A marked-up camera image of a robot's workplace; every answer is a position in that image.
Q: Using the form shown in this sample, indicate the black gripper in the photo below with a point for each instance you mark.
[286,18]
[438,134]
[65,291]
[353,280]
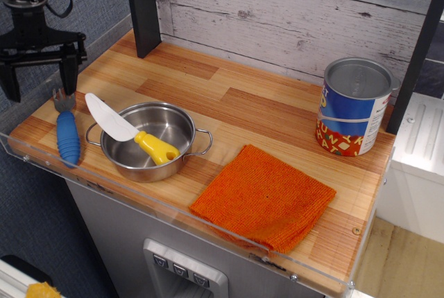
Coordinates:
[31,42]

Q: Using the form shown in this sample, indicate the white plastic appliance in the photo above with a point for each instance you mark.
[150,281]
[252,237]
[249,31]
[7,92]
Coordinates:
[411,196]

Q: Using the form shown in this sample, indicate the ice dispenser button panel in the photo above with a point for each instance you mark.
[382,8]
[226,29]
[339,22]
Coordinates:
[175,274]

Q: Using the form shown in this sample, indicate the black left vertical post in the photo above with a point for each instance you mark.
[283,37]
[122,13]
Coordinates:
[146,26]

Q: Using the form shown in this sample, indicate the blue handled metal fork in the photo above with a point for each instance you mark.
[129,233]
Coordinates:
[68,141]

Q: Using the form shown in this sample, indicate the black right vertical post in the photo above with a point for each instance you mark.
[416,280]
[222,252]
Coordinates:
[425,38]

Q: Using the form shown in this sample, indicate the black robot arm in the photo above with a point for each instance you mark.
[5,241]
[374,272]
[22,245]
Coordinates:
[31,43]

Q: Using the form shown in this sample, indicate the white yellow toy knife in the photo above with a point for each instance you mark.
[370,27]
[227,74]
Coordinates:
[121,130]

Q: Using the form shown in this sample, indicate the yellow orange object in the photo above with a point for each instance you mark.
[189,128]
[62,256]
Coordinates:
[42,290]

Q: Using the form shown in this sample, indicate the orange knitted cloth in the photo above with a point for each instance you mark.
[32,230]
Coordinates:
[263,199]

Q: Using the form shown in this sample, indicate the black vertical post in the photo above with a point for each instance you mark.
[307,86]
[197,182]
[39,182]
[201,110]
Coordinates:
[425,38]
[146,26]

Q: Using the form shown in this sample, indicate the clear acrylic guard rail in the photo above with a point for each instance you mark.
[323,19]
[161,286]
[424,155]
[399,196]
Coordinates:
[232,105]

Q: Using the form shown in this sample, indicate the blue soup can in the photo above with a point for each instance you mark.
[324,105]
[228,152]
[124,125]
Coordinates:
[354,97]

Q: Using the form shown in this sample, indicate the silver toy fridge cabinet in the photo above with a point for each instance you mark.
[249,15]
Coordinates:
[119,228]

